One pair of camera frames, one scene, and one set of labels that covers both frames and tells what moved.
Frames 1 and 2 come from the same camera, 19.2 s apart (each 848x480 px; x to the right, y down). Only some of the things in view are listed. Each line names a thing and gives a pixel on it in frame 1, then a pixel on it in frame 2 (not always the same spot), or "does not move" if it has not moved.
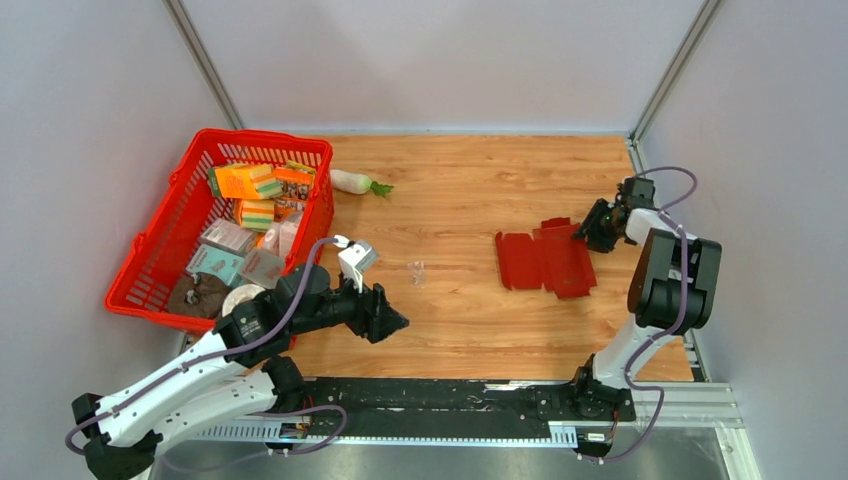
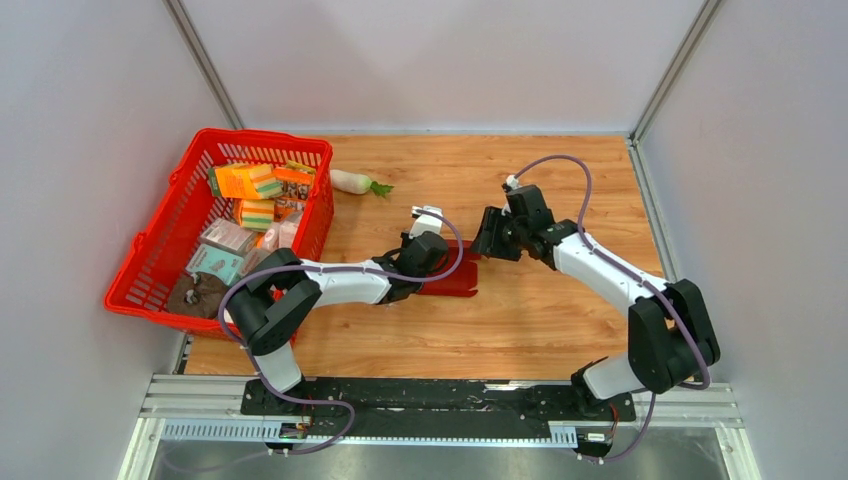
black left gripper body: [359, 317] to [406, 241]
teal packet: [207, 259] does not move
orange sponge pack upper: [244, 181] does not move
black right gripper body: [601, 234] to [512, 236]
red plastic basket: [170, 231] does not move
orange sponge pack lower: [258, 214] does not move
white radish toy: [357, 183] does not move
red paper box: [554, 258] to [464, 281]
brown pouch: [196, 294] does not move
